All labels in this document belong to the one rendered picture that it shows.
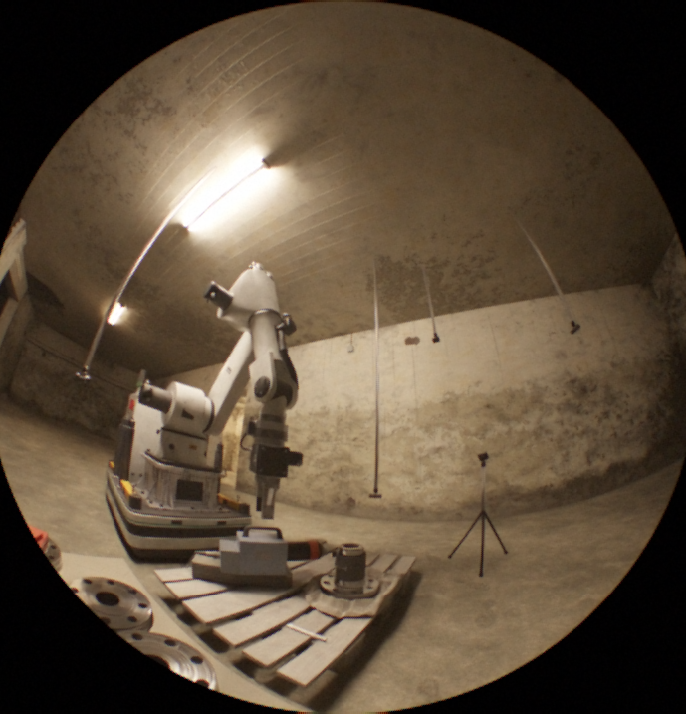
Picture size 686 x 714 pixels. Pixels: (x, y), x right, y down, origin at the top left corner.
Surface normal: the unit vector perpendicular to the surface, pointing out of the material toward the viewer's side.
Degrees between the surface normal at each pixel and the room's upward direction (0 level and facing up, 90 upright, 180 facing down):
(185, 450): 90
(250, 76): 180
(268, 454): 90
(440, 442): 90
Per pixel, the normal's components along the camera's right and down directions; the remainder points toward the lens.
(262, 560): 0.48, -0.35
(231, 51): -0.05, 0.91
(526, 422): -0.46, -0.40
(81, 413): 0.89, -0.14
